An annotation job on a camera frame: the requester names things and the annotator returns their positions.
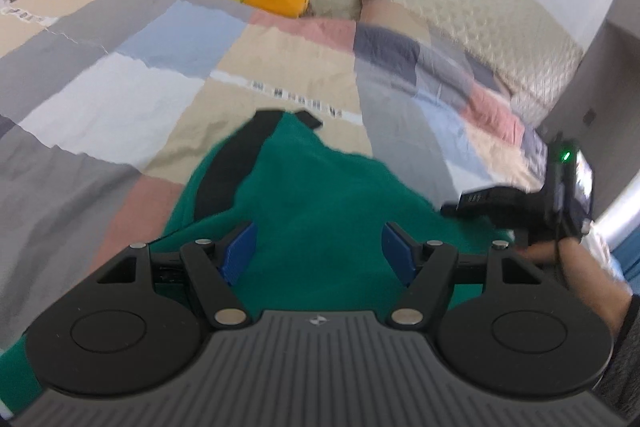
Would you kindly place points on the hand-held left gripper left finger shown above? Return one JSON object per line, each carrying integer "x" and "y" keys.
{"x": 240, "y": 252}

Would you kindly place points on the dark wall switch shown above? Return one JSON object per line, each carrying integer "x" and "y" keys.
{"x": 590, "y": 116}

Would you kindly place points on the green sweatshirt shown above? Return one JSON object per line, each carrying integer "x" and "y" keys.
{"x": 320, "y": 202}

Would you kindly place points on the person's right hand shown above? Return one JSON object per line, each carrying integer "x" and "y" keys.
{"x": 537, "y": 254}

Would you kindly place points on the plaid patchwork duvet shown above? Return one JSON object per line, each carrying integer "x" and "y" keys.
{"x": 125, "y": 72}

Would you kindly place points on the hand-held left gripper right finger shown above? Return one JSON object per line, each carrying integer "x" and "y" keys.
{"x": 397, "y": 252}

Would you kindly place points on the plaid pillow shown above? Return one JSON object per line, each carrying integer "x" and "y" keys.
{"x": 392, "y": 14}

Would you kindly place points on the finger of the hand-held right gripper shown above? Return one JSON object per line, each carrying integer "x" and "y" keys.
{"x": 467, "y": 203}

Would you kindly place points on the person's right forearm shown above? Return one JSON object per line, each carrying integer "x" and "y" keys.
{"x": 592, "y": 279}

